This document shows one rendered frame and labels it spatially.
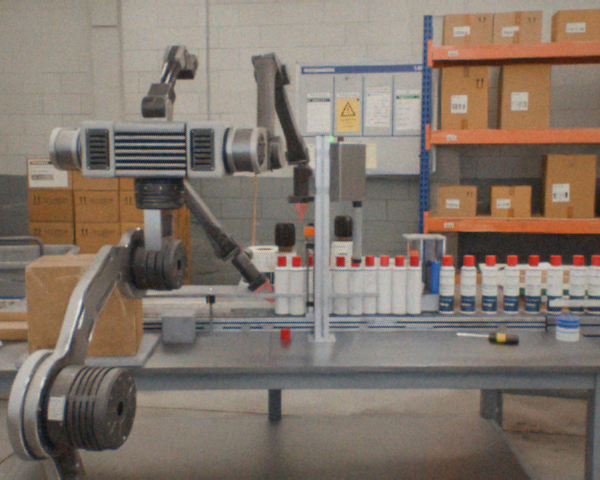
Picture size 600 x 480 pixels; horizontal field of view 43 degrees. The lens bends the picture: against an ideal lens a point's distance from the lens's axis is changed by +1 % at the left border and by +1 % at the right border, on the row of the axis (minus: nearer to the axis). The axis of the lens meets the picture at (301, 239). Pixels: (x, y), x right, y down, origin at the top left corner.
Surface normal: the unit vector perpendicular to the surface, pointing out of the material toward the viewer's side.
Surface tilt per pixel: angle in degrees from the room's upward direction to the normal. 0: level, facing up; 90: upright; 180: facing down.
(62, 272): 90
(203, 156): 90
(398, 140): 90
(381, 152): 90
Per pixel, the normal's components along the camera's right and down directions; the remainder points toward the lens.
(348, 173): 0.83, 0.07
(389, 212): -0.18, 0.11
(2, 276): 0.14, 0.18
